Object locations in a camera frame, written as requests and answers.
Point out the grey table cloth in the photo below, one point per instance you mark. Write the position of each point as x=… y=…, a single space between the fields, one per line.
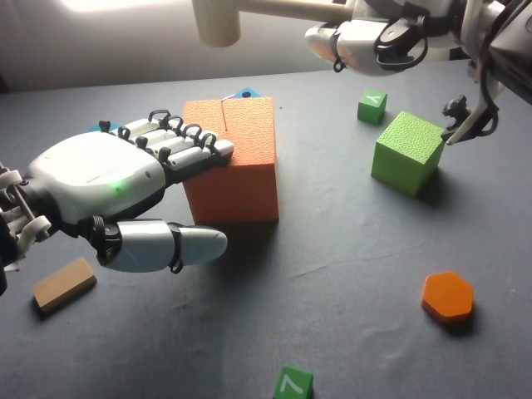
x=353 y=249

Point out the small green Y block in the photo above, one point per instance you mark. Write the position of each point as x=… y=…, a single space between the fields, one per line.
x=371 y=109

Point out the small green 7 block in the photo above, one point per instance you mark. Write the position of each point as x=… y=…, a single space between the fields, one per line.
x=293 y=384

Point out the large orange foam cube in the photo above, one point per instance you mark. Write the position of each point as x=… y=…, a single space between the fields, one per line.
x=245 y=187

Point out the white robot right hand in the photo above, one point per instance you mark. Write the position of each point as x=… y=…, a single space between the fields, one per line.
x=361 y=41

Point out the light blue flat piece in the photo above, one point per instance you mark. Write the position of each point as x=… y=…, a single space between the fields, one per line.
x=95 y=127

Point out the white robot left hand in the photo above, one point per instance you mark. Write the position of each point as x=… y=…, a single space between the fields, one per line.
x=91 y=174

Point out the orange hexagon block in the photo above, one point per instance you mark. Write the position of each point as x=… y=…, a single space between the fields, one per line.
x=446 y=295

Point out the plain wooden rectangular block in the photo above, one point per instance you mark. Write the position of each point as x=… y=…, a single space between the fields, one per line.
x=62 y=284

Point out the wooden mallet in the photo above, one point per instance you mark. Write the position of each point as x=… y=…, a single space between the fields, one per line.
x=218 y=25

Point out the green foam cube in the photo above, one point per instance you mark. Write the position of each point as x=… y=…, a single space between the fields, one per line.
x=407 y=154

